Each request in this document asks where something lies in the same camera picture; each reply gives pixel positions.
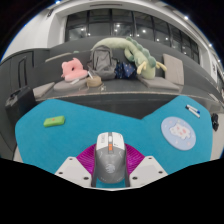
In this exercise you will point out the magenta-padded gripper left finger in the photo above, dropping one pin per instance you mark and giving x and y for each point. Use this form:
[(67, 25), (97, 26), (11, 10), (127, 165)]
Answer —
[(75, 166)]

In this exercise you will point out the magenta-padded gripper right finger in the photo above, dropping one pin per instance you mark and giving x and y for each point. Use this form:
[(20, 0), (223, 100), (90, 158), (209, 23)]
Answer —
[(146, 166)]

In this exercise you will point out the grey and white computer mouse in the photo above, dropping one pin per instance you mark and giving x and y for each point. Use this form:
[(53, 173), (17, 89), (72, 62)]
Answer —
[(110, 160)]

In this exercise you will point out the round light blue mouse pad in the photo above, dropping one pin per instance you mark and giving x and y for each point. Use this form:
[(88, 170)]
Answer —
[(178, 133)]

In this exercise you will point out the small green eraser block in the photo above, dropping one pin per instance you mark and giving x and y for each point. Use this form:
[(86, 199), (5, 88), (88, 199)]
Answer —
[(54, 121)]

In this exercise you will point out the white marker with black cap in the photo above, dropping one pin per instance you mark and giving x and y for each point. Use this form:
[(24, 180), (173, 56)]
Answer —
[(192, 112)]

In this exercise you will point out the round grey seat cushion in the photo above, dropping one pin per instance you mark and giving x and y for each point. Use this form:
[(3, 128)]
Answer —
[(66, 86)]

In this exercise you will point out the black bag on floor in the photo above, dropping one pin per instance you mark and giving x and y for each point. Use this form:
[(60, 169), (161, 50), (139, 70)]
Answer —
[(215, 121)]

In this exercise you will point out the small flat grey cushion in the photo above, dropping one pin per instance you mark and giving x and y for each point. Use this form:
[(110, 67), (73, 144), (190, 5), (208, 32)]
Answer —
[(42, 90)]

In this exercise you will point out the flat square grey cushion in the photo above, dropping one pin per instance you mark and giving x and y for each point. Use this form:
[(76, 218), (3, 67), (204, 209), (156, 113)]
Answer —
[(160, 84)]

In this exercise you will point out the grey tiered bench seating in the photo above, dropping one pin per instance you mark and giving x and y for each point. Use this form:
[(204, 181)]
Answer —
[(123, 85)]

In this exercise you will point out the black suitcase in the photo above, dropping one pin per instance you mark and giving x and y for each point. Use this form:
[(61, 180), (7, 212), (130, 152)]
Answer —
[(19, 101)]

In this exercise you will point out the pink plush cushion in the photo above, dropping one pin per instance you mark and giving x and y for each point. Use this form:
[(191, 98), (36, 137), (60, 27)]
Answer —
[(73, 70)]

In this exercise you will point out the dark blue patterned bag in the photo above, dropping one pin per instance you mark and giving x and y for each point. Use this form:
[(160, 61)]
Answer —
[(126, 71)]

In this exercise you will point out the upright square grey cushion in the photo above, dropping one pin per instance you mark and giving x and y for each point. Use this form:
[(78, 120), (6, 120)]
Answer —
[(174, 69)]

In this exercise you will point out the grey backpack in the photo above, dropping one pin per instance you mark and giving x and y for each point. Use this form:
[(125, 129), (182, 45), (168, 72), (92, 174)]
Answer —
[(101, 62)]

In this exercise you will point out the green dragon plush toy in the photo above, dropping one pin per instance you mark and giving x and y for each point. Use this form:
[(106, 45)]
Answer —
[(141, 58)]

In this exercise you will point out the ceiling spot lights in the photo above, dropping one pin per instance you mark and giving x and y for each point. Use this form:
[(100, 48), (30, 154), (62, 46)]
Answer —
[(185, 17)]

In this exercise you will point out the dark glass window wall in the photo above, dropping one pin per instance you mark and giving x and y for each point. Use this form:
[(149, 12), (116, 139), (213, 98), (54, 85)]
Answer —
[(126, 28)]

